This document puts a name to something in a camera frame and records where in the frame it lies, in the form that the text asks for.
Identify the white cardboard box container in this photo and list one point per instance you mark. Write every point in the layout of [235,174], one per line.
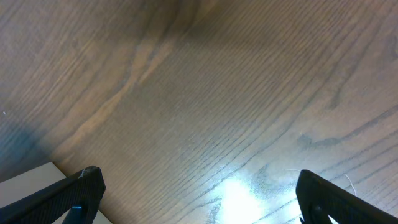
[32,181]

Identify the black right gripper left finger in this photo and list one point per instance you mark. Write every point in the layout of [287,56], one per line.
[78,196]

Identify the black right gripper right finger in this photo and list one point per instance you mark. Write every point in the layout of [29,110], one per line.
[321,202]

